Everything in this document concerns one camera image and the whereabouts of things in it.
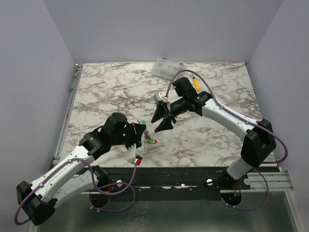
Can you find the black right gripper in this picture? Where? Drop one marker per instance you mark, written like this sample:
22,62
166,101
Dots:
167,111

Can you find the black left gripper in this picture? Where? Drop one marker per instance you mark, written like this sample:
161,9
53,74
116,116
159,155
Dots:
137,130

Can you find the green key tag with key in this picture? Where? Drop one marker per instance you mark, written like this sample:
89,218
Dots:
150,140

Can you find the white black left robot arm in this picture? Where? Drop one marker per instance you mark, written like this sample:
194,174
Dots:
74,174

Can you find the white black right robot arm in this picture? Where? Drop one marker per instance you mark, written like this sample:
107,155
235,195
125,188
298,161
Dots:
258,141

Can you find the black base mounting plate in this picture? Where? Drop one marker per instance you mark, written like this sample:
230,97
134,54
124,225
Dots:
148,175

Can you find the clear plastic organizer box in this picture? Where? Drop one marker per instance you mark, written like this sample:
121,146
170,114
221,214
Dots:
166,69

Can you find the yellow handled screwdriver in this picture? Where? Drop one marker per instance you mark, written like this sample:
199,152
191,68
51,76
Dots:
197,86

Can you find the aluminium left side rail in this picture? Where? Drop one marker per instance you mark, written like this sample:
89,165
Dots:
73,91

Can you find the aluminium rail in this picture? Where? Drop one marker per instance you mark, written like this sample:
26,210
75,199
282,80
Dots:
73,91
270,181

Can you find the aluminium front rail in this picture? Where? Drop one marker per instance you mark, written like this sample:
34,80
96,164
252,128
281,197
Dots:
270,181

